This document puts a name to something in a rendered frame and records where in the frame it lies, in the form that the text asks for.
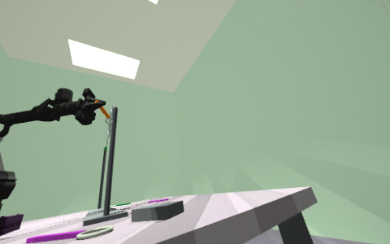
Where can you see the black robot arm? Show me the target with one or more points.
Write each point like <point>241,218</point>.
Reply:
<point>40,113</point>

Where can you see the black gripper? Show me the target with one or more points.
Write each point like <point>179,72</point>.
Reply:
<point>81,107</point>

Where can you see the orange handle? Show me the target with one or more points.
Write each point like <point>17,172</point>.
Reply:
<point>105,113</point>

